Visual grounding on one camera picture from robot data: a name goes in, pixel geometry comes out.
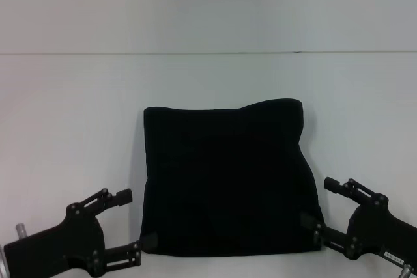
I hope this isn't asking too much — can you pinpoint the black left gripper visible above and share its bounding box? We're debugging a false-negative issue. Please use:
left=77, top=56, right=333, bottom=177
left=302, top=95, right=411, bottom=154
left=2, top=188, right=158, bottom=278

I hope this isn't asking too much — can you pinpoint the black shirt with FREE print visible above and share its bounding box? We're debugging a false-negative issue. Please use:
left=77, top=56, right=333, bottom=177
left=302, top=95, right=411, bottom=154
left=139, top=98, right=326, bottom=258

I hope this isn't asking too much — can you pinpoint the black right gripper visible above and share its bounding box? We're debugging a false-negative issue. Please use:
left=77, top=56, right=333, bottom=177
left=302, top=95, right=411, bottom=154
left=299, top=176, right=417, bottom=268

